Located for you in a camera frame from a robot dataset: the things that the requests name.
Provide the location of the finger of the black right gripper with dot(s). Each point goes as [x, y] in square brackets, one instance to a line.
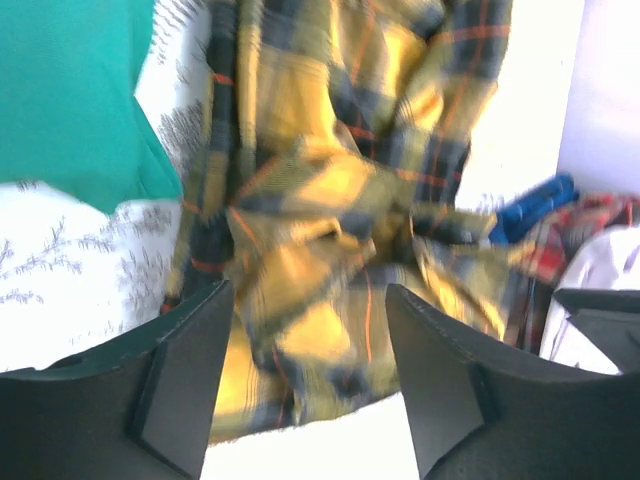
[609, 319]

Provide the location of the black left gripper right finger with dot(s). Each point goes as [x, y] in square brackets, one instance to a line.
[481, 409]

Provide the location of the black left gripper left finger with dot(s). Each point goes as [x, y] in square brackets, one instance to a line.
[139, 406]

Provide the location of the yellow plaid long sleeve shirt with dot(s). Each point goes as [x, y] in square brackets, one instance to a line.
[336, 133]

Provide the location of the dark folded shirt stack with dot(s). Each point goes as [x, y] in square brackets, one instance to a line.
[557, 219]

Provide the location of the white folded shirt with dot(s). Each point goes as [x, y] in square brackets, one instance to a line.
[610, 261]

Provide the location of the floral tablecloth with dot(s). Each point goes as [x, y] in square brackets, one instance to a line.
[72, 277]

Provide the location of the green printed shirt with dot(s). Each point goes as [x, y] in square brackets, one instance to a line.
[69, 115]

